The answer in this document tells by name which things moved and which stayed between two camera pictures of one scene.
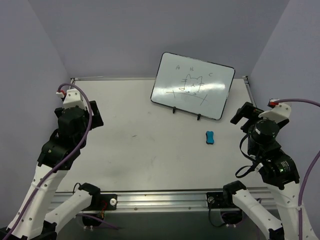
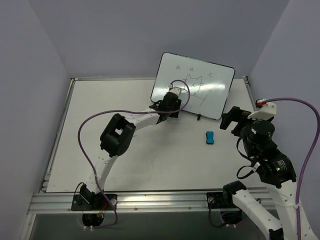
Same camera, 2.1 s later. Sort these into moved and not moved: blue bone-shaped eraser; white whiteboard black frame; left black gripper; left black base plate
Moved: left black gripper
Not moved: left black base plate; blue bone-shaped eraser; white whiteboard black frame
